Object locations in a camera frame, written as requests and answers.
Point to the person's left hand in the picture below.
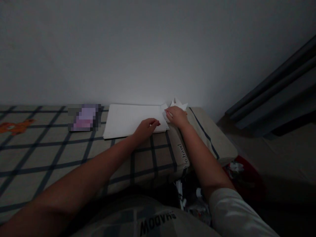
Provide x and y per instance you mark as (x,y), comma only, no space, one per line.
(144,128)

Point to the person's right hand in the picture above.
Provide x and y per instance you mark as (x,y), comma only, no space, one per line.
(179,117)

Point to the person's left fingers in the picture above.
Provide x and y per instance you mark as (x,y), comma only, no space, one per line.
(154,122)

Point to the person's right fingers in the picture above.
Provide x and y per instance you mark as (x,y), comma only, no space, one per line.
(168,114)

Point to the small white paper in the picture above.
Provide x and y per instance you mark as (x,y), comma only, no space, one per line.
(164,108)

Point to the white pointed paper figure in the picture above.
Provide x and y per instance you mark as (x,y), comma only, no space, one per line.
(178,102)

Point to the stack of white paper sheets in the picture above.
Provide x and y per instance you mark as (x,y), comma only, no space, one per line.
(128,121)

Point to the person's body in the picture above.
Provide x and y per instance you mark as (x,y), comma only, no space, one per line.
(138,217)

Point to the checked beige bed sheet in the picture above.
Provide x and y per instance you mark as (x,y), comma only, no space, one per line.
(61,153)

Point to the red waste bin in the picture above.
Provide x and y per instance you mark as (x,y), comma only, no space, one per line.
(244,175)

